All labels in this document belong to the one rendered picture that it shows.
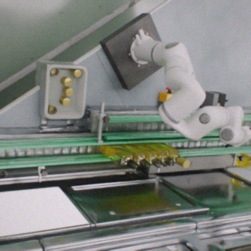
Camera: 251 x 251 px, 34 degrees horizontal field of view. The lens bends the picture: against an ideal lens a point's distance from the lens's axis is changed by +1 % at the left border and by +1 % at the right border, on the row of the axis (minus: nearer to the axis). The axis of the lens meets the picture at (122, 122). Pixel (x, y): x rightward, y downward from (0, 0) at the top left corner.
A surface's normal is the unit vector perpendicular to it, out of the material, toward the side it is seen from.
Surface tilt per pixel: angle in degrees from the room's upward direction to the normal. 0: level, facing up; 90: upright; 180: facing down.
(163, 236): 90
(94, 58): 0
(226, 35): 0
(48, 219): 90
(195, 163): 0
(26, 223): 90
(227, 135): 60
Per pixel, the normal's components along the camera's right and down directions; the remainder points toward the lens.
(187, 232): 0.11, -0.97
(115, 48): 0.45, 0.25
